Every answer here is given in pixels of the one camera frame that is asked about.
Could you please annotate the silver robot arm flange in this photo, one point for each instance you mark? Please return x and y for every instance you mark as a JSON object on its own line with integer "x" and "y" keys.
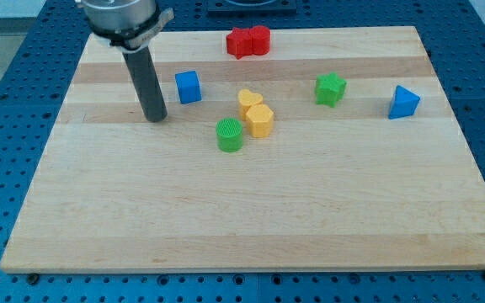
{"x": 129, "y": 25}

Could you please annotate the blue cube block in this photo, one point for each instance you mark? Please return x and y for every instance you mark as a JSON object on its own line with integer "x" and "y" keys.
{"x": 188, "y": 86}

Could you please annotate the blue triangle block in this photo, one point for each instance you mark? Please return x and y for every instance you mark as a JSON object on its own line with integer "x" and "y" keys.
{"x": 404, "y": 103}

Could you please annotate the green cylinder block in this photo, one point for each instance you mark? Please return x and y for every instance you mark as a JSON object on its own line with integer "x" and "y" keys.
{"x": 229, "y": 135}

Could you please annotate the yellow hexagon block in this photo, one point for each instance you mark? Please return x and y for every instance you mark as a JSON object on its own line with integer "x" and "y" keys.
{"x": 260, "y": 120}

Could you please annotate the yellow heart block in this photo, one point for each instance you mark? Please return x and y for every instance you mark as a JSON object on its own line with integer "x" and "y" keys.
{"x": 247, "y": 99}

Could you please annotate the wooden board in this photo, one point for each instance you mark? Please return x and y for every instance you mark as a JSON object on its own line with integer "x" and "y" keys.
{"x": 331, "y": 189}

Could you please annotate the green star block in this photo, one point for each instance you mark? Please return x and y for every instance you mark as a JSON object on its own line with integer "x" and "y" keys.
{"x": 329, "y": 89}

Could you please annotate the red star block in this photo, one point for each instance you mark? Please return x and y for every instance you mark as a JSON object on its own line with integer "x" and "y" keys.
{"x": 239, "y": 43}

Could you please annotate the red cylinder block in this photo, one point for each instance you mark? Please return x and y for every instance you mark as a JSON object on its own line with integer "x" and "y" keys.
{"x": 261, "y": 39}

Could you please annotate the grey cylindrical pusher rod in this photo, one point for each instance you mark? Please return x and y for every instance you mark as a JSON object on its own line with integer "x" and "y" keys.
{"x": 146, "y": 84}

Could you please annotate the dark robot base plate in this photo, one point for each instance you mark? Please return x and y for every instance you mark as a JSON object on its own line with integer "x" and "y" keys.
{"x": 252, "y": 7}

